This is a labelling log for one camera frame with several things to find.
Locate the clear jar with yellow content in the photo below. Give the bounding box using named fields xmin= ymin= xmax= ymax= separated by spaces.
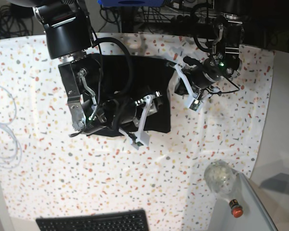
xmin=204 ymin=160 xmax=236 ymax=202

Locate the black t-shirt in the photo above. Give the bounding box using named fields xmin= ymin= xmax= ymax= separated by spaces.
xmin=82 ymin=55 xmax=174 ymax=137

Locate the terrazzo pattern tablecloth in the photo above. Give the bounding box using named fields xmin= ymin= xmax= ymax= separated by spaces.
xmin=0 ymin=35 xmax=275 ymax=231

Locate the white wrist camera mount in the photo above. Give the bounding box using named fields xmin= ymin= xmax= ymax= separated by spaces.
xmin=174 ymin=64 xmax=220 ymax=112
xmin=118 ymin=94 xmax=155 ymax=150

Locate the blue white device top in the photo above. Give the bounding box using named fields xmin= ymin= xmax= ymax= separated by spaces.
xmin=97 ymin=0 xmax=169 ymax=7

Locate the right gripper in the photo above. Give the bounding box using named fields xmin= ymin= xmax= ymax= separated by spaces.
xmin=58 ymin=54 xmax=162 ymax=135

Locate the grey coiled cable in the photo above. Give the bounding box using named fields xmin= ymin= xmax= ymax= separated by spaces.
xmin=0 ymin=83 xmax=23 ymax=169

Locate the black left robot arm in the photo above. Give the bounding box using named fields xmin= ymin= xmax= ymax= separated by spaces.
xmin=172 ymin=0 xmax=247 ymax=97

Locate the red emergency stop button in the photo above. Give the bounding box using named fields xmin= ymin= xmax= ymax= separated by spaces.
xmin=229 ymin=199 xmax=244 ymax=218

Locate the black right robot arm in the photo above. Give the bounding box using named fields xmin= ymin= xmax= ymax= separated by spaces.
xmin=13 ymin=0 xmax=171 ymax=137

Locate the black power strip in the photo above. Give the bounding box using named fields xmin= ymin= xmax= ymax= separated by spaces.
xmin=171 ymin=14 xmax=228 ymax=27

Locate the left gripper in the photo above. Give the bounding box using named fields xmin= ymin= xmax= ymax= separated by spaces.
xmin=166 ymin=23 xmax=244 ymax=95

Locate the black keyboard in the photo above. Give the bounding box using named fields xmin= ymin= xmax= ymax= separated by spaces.
xmin=36 ymin=209 xmax=149 ymax=231

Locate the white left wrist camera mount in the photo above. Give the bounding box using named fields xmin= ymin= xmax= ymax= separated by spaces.
xmin=174 ymin=64 xmax=220 ymax=112

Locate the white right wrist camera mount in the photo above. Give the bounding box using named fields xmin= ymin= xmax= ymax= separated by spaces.
xmin=118 ymin=94 xmax=155 ymax=150

